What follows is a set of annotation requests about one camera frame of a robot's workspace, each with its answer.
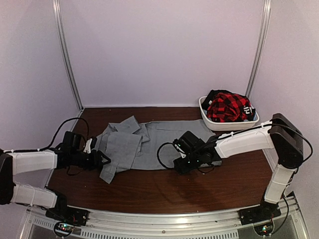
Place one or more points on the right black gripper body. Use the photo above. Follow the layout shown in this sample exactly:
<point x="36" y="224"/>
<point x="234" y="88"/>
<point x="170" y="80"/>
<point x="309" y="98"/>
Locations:
<point x="190" y="166"/>

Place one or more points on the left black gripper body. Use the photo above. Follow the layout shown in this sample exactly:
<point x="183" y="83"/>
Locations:
<point x="87" y="163"/>

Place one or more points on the grey long sleeve shirt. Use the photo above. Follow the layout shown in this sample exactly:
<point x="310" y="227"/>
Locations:
<point x="133" y="145"/>

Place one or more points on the white plastic basket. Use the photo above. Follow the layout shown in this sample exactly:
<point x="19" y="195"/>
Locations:
<point x="225" y="126"/>

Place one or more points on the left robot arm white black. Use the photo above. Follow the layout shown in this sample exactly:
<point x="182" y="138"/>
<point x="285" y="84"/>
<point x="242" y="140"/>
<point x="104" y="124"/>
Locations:
<point x="64" y="155"/>

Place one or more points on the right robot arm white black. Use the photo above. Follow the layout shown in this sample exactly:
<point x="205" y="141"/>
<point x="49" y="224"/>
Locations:
<point x="278" y="133"/>

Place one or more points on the red black plaid shirt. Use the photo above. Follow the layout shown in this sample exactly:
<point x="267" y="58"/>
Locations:
<point x="224" y="107"/>

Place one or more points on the left circuit board with leds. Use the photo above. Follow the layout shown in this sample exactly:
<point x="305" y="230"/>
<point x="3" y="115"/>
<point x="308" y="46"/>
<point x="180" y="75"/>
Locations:
<point x="62" y="229"/>

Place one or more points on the circuit board with leds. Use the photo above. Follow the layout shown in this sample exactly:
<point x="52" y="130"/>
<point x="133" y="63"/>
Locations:
<point x="62" y="229"/>
<point x="264" y="230"/>

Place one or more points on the black shirt in basket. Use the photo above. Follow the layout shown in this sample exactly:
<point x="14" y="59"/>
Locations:
<point x="211" y="98"/>

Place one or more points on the right circuit board with leds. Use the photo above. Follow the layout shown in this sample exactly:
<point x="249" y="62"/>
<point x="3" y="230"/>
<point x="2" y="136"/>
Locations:
<point x="264" y="230"/>

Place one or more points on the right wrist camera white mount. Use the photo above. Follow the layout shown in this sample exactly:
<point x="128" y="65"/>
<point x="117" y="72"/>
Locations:
<point x="180" y="151"/>

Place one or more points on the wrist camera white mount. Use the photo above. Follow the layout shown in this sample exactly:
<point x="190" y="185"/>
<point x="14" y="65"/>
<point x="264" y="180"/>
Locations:
<point x="180" y="151"/>
<point x="90" y="145"/>

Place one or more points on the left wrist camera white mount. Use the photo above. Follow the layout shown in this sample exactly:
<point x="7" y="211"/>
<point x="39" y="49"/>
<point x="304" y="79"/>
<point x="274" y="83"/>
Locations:
<point x="90" y="145"/>

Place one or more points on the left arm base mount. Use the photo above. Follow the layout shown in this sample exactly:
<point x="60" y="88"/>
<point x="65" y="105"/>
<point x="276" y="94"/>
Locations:
<point x="67" y="214"/>

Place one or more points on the front aluminium rail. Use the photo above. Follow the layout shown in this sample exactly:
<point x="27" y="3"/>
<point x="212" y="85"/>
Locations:
<point x="224" y="224"/>

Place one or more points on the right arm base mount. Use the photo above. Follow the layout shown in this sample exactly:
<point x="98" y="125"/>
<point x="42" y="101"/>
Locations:
<point x="258" y="214"/>

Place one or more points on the left aluminium frame post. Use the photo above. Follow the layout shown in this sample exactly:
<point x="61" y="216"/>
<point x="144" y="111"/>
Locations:
<point x="65" y="54"/>

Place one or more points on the aluminium frame post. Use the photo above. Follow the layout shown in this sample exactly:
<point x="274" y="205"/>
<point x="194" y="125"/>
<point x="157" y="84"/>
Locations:
<point x="265" y="21"/>
<point x="65" y="54"/>

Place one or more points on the right aluminium frame post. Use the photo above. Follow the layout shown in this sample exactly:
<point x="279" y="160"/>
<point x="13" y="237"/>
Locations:
<point x="265" y="21"/>

